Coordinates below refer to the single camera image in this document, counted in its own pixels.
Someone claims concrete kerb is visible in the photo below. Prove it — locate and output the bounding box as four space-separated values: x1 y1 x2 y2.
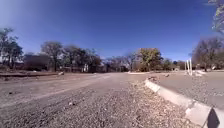
143 78 224 128

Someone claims group of bare trees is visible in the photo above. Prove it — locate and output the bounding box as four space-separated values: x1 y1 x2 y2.
191 37 224 72

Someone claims tree with pale branches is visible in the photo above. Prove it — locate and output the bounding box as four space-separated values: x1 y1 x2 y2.
208 0 224 34

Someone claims grey paved ground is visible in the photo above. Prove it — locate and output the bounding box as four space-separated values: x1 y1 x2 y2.
149 70 224 111

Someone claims gravel dirt road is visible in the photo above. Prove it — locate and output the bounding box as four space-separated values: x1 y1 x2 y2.
0 71 202 128

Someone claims row of trees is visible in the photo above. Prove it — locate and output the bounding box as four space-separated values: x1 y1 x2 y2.
0 27 188 74

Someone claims dark building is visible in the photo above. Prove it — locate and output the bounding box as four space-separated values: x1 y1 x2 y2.
22 54 52 72

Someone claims white post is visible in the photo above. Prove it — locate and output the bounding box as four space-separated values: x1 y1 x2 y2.
188 58 194 77

